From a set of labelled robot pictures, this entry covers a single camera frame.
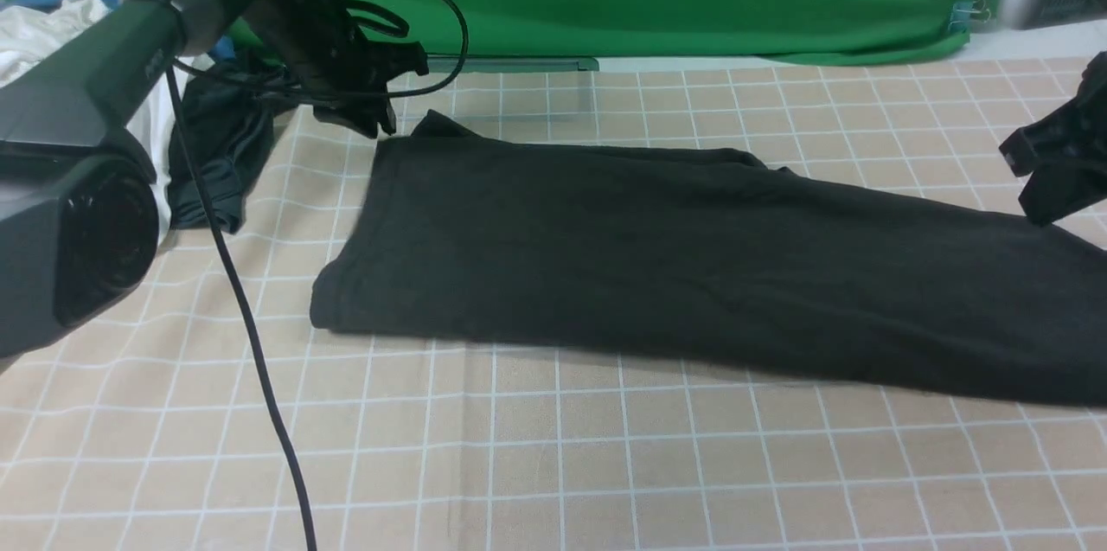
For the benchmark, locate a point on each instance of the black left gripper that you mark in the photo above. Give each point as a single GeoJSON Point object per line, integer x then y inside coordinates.
{"type": "Point", "coordinates": [345, 53]}

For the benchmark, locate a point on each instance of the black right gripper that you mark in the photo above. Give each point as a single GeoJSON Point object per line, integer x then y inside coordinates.
{"type": "Point", "coordinates": [1064, 154]}

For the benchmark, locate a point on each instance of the dark gray long-sleeve top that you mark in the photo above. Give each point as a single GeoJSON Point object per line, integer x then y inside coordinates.
{"type": "Point", "coordinates": [711, 256]}

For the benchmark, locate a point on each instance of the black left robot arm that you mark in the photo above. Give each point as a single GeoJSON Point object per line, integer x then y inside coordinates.
{"type": "Point", "coordinates": [80, 224]}

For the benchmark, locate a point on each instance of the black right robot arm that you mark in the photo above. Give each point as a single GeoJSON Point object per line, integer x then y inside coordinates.
{"type": "Point", "coordinates": [1037, 14]}

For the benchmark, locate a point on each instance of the dark teal crumpled garment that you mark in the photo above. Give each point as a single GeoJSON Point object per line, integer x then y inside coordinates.
{"type": "Point", "coordinates": [230, 135]}

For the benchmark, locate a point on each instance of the blue binder clip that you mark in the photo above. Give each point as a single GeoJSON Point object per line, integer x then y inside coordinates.
{"type": "Point", "coordinates": [964, 15]}

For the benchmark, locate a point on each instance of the white crumpled shirt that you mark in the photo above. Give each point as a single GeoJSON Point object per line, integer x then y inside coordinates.
{"type": "Point", "coordinates": [151, 126]}

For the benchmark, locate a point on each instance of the checkered beige table cloth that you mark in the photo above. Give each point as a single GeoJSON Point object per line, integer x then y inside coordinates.
{"type": "Point", "coordinates": [147, 430]}

